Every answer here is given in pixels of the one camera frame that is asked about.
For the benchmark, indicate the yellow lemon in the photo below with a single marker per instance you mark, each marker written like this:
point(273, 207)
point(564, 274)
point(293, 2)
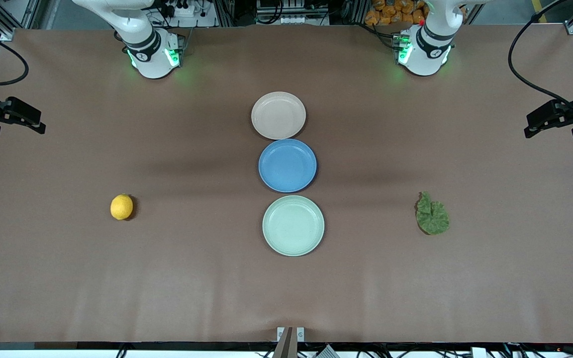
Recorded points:
point(121, 207)

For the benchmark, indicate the bag of oranges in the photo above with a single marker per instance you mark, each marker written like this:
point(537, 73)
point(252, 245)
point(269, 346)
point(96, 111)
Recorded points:
point(391, 12)

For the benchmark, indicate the pink plate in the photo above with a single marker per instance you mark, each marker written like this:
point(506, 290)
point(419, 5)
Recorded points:
point(278, 116)

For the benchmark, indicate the white power strip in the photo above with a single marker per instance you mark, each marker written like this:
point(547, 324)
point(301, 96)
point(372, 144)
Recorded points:
point(184, 9)

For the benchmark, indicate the green lettuce leaf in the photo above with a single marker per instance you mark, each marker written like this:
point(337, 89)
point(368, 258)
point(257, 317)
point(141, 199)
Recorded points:
point(433, 219)

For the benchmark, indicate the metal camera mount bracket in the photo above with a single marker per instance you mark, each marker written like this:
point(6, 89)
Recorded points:
point(290, 340)

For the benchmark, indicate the pale green plate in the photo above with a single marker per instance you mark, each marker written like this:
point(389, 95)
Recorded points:
point(293, 225)

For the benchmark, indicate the blue plate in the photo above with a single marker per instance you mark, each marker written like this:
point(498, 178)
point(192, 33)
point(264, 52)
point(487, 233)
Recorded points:
point(287, 165)

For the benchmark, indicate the brown table cover sheet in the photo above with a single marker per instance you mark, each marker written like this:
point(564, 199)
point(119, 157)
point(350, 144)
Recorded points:
point(117, 278)

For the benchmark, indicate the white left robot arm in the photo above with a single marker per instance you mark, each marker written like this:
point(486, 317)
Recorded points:
point(423, 54)

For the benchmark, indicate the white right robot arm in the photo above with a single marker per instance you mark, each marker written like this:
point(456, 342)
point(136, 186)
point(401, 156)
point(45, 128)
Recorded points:
point(152, 54)

